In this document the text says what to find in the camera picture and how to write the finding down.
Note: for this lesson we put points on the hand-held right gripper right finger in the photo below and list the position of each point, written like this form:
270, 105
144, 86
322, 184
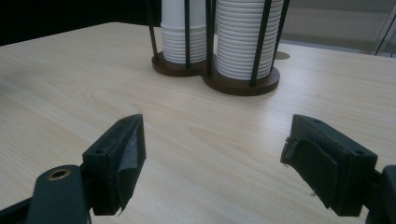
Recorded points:
339, 168

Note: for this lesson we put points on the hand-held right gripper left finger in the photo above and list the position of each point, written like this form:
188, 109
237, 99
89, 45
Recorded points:
107, 174

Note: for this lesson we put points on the dark wooden cup holder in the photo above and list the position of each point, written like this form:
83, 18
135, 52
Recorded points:
243, 88

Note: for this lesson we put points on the wide stack of white cups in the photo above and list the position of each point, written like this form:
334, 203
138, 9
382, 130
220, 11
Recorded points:
236, 37

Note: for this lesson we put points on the narrow stack of white cups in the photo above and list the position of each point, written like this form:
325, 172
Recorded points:
174, 31

